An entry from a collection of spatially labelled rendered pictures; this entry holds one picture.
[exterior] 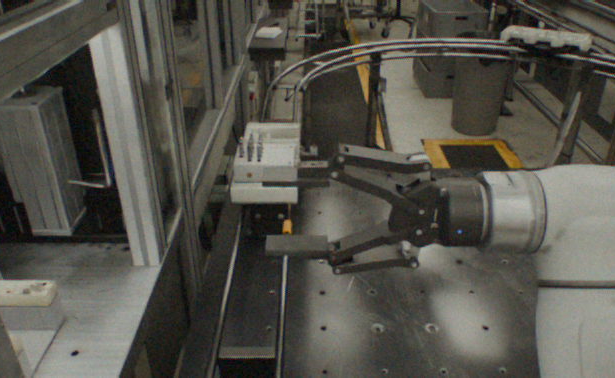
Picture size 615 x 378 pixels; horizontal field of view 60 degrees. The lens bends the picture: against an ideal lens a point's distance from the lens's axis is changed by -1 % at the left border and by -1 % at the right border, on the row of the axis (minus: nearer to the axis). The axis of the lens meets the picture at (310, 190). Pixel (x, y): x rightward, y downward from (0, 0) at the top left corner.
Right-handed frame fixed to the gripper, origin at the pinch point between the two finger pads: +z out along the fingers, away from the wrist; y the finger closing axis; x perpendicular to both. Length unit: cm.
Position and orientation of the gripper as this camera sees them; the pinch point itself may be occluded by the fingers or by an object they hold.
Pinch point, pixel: (288, 212)
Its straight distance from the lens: 58.0
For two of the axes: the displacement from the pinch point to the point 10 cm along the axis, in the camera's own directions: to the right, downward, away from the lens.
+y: 0.0, -8.7, -4.9
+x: 0.0, 4.9, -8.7
